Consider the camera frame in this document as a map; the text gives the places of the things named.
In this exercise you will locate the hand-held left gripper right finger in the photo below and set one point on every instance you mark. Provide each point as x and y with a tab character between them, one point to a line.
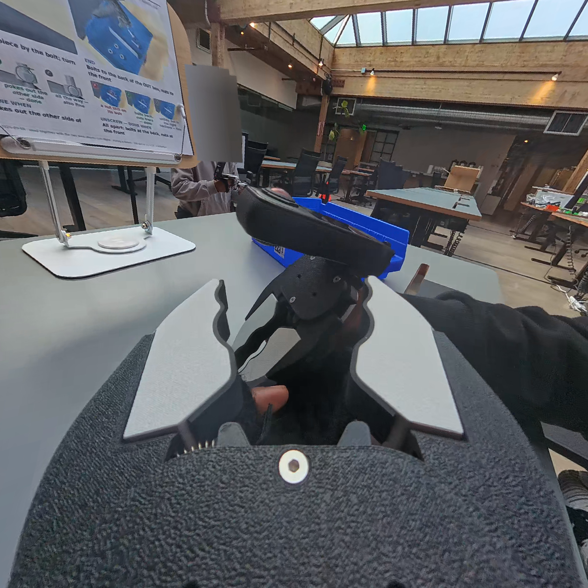
404	363

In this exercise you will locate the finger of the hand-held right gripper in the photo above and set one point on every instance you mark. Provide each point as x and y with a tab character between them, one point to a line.
303	344
255	333

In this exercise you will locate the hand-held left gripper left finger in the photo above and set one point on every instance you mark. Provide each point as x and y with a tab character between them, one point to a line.
183	363

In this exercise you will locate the blue plastic bin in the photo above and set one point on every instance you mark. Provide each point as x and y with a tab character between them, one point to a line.
367	223

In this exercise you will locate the person's right hand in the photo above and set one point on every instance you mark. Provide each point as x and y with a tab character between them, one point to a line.
330	381

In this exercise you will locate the person's left hand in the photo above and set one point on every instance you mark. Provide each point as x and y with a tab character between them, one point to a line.
271	397

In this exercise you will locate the black office chair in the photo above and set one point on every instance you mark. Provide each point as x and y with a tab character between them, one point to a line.
390	174
337	174
305	172
11	193
569	445
255	156

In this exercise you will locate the grey background desk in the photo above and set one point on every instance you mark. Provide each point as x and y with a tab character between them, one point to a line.
422	202

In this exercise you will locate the green hanging plant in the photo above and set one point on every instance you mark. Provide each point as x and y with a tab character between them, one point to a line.
343	108

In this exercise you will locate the brown cardboard box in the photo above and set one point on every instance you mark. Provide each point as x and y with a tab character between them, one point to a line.
464	177

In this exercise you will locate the black white patterned pants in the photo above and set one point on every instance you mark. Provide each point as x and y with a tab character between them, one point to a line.
574	487

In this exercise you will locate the printed instruction sheet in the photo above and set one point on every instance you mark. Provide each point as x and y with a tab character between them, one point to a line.
92	69

